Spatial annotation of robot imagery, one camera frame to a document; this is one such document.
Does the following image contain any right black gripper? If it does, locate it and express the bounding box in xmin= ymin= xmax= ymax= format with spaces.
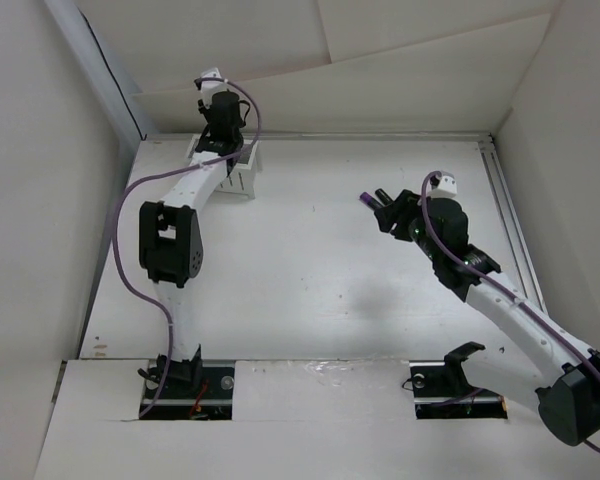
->
xmin=374 ymin=189 xmax=443 ymax=262

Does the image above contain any purple highlighter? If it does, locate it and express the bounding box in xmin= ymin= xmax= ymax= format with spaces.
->
xmin=359 ymin=192 xmax=383 ymax=211

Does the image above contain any pink highlighter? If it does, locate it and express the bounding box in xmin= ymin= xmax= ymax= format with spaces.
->
xmin=375 ymin=189 xmax=394 ymax=206

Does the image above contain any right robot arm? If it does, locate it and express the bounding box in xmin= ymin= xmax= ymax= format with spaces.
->
xmin=360 ymin=190 xmax=600 ymax=446

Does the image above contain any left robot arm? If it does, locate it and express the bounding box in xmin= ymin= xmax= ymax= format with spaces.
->
xmin=139 ymin=90 xmax=244 ymax=397

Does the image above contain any white two-compartment organizer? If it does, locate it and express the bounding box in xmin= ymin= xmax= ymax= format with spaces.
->
xmin=173 ymin=139 xmax=261 ymax=199

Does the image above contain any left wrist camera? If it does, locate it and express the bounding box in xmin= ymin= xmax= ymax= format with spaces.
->
xmin=194 ymin=67 xmax=226 ymax=107

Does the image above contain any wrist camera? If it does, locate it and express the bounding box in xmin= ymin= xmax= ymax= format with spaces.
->
xmin=426 ymin=171 xmax=458 ymax=199
xmin=194 ymin=67 xmax=226 ymax=107

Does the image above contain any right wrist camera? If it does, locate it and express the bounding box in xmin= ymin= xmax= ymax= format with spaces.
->
xmin=426 ymin=171 xmax=458 ymax=199

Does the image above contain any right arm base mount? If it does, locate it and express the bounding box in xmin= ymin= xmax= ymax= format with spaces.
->
xmin=401 ymin=342 xmax=508 ymax=420

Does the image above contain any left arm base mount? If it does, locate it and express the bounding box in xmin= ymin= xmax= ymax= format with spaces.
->
xmin=138 ymin=362 xmax=235 ymax=421

